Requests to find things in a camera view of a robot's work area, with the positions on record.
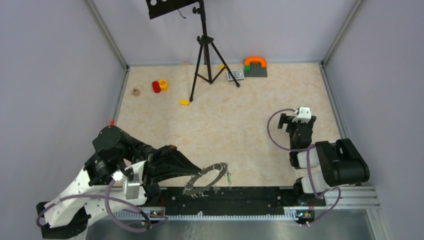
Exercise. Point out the black perforated mount plate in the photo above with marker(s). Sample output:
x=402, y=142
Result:
x=157, y=8

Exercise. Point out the grey lego baseplate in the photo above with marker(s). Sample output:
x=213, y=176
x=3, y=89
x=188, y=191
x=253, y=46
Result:
x=256, y=71

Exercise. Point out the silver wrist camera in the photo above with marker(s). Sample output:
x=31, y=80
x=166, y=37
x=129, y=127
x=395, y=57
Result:
x=131, y=182
x=302, y=115

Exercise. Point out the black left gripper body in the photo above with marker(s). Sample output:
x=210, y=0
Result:
x=151, y=156

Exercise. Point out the green lego brick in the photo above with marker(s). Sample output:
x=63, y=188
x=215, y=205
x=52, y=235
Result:
x=247, y=68

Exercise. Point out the red plastic cylinder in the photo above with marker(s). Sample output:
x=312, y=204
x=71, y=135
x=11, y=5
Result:
x=156, y=87

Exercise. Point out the small wooden block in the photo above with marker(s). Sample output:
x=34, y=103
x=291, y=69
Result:
x=136, y=92

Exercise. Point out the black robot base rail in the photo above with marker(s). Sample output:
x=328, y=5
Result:
x=234, y=203

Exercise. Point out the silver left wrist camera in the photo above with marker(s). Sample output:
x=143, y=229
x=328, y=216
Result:
x=131, y=182

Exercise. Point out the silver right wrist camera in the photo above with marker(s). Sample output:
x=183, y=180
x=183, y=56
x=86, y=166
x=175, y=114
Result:
x=302, y=115

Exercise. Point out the yellow lego brick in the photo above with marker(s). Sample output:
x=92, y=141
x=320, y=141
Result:
x=184, y=102

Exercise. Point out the blue playing card box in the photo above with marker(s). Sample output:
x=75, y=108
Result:
x=237, y=74

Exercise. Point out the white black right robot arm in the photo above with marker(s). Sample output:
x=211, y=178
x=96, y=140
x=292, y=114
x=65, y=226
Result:
x=340, y=162

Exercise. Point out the orange plastic arch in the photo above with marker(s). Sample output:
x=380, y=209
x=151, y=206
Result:
x=256, y=60

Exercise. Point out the yellow plastic cylinder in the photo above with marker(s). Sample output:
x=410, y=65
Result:
x=164, y=86

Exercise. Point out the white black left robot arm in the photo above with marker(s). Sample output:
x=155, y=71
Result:
x=93, y=194

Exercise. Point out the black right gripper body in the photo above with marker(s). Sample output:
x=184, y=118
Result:
x=292, y=127

